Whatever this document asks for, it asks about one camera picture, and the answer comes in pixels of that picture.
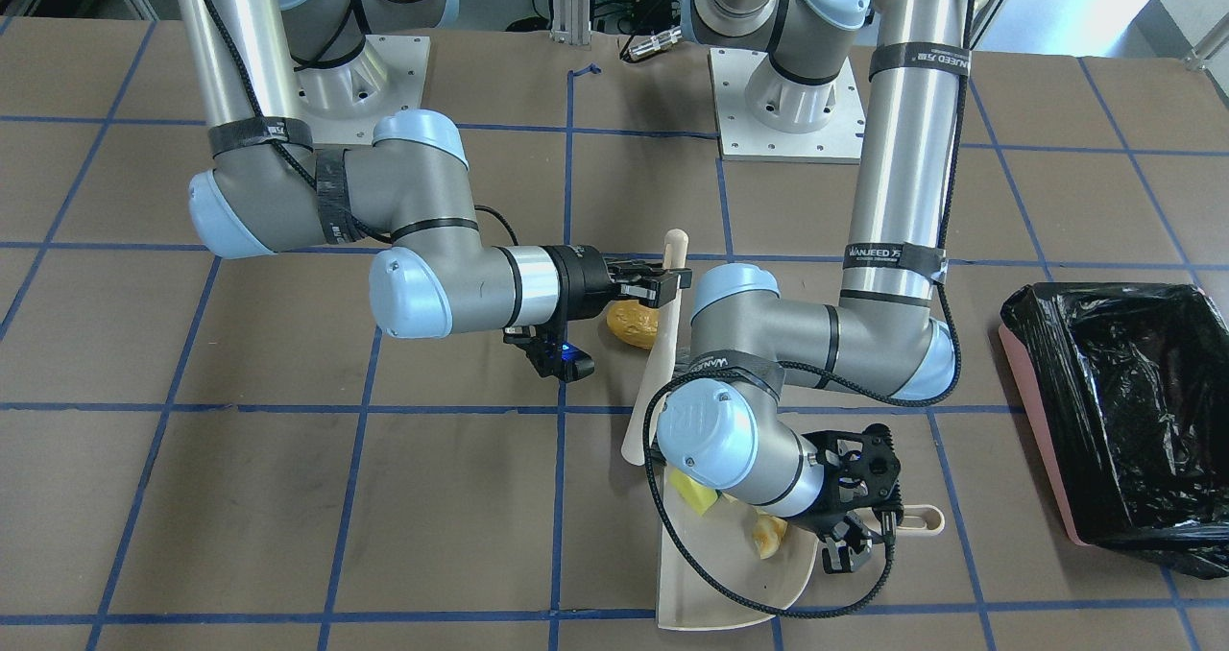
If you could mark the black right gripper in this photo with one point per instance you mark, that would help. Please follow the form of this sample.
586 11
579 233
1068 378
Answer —
582 281

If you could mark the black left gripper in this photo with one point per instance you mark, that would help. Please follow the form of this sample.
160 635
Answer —
843 547

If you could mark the croissant bread piece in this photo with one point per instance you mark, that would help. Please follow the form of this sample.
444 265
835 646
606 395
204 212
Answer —
768 534

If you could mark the white hand brush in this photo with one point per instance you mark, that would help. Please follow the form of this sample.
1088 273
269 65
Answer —
662 356

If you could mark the beige plastic dustpan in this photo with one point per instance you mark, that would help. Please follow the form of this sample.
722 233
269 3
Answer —
721 541

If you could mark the yellow green sponge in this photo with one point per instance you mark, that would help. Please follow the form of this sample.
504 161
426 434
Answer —
696 496

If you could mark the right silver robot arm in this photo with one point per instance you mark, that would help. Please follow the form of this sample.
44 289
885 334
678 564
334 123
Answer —
272 190

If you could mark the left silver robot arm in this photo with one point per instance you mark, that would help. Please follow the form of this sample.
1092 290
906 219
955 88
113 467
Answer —
720 424

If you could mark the black lined trash bin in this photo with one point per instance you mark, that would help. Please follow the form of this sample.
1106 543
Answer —
1125 386

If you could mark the yellow oval bread bun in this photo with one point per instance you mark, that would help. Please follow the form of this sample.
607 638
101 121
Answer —
634 324

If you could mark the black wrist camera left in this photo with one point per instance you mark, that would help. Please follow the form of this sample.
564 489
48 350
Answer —
861 470

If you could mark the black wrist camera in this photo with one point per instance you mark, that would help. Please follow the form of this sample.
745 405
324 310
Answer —
861 470
549 354

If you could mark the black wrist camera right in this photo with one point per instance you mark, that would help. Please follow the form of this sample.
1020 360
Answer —
549 354

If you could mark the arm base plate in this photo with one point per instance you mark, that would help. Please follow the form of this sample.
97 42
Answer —
764 117
343 104

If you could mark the aluminium frame post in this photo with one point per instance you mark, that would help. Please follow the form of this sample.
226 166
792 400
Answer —
570 22

